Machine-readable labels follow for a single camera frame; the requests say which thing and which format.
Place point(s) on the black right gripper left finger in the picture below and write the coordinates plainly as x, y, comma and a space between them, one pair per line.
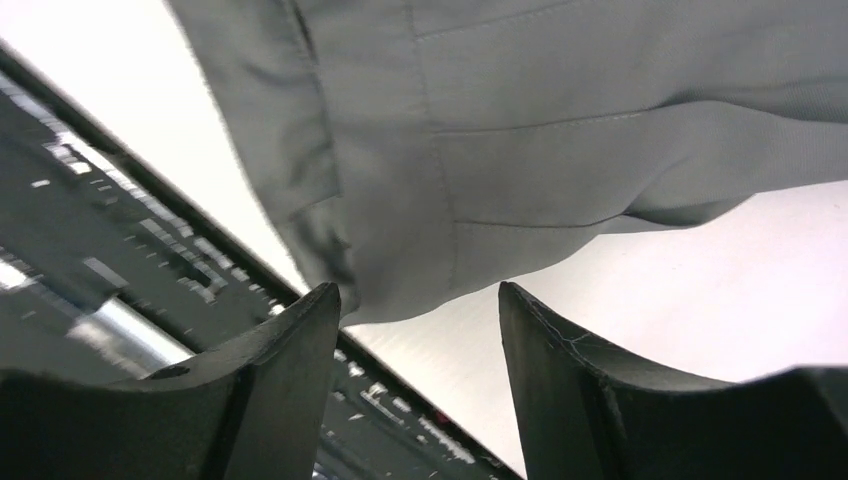
250, 408

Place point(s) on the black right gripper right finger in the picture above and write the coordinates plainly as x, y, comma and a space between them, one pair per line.
587, 408

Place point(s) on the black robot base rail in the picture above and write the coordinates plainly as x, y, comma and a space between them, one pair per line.
108, 275

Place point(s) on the grey pleated skirt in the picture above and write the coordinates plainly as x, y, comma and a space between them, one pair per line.
416, 151

